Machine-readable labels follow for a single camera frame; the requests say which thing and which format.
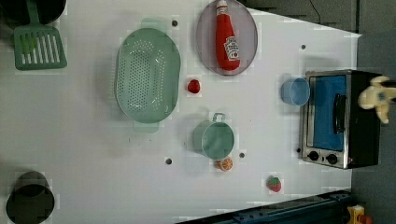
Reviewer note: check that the green plastic spatula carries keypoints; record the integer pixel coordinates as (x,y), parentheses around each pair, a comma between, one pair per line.
(37,46)

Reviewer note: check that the pink red plush strawberry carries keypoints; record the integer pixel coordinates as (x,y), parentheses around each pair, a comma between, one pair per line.
(274,184)

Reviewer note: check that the plush orange slice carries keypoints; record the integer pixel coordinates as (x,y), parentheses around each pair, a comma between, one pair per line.
(225,165)

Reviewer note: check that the yellow plush peeled banana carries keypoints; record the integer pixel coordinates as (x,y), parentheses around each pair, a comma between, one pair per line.
(378,97)

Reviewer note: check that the black toaster oven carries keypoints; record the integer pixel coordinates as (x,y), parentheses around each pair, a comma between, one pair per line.
(337,132)

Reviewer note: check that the red plush ketchup bottle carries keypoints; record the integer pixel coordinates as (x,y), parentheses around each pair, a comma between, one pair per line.
(227,49)

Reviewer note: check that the yellow red toy object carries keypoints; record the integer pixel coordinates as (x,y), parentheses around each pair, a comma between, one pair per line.
(358,216)

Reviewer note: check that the grey round plate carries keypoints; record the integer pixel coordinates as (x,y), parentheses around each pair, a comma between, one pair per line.
(246,35)

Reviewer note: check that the green plastic colander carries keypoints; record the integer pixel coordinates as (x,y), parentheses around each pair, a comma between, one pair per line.
(148,69)

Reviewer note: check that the black cup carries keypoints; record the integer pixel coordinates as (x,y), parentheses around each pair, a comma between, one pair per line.
(31,200)

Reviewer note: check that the blue plastic cup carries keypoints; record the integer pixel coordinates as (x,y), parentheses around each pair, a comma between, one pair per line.
(295,91)

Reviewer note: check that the black round pot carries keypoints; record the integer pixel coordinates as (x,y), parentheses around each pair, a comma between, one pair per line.
(48,10)

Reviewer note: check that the blue metal frame rail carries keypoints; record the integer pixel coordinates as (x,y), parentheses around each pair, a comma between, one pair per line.
(326,208)

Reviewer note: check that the green cup with handle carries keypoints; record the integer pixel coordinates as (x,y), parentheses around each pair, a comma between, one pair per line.
(214,138)

